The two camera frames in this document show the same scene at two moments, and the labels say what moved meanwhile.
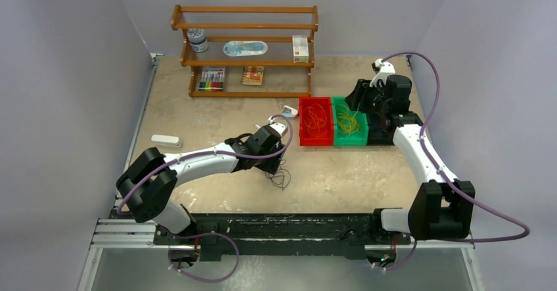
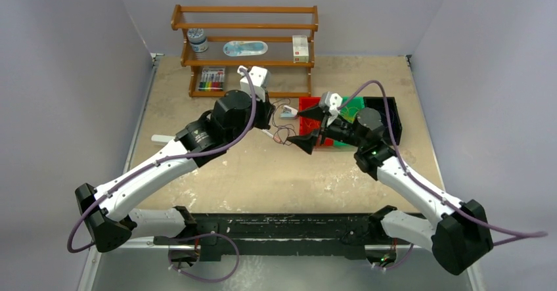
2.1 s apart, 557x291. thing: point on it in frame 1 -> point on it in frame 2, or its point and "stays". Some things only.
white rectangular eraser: [167, 140] stays
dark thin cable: [282, 178] -> [282, 125]
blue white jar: [198, 39] stays
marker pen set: [212, 79] stays
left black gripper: [271, 165] -> [266, 110]
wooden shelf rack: [247, 52] stays
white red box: [300, 44] stays
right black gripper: [361, 94] -> [318, 113]
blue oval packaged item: [245, 48] stays
